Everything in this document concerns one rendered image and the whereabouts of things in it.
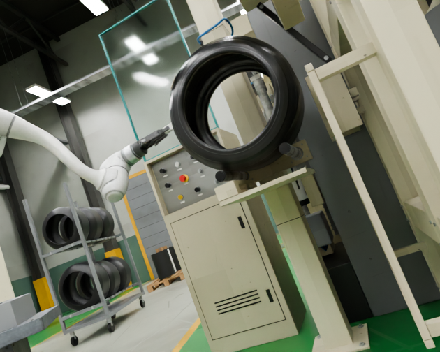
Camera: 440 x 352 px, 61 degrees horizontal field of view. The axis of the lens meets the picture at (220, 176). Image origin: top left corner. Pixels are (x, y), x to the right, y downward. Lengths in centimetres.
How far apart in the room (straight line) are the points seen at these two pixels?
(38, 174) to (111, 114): 306
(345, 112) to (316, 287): 81
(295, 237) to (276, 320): 63
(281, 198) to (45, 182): 1151
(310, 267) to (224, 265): 62
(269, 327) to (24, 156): 1188
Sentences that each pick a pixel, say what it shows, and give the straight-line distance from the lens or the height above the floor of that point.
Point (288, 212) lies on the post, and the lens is 182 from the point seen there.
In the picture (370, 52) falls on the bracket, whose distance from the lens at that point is 98.
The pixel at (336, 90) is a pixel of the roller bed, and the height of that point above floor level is 108.
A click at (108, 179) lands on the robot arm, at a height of 107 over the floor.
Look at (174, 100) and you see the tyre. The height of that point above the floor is 127.
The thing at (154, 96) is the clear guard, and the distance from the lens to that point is 250.
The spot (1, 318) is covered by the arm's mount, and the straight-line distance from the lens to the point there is 144.
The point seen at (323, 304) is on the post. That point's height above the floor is 21.
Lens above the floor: 71
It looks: 7 degrees up
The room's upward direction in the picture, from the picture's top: 21 degrees counter-clockwise
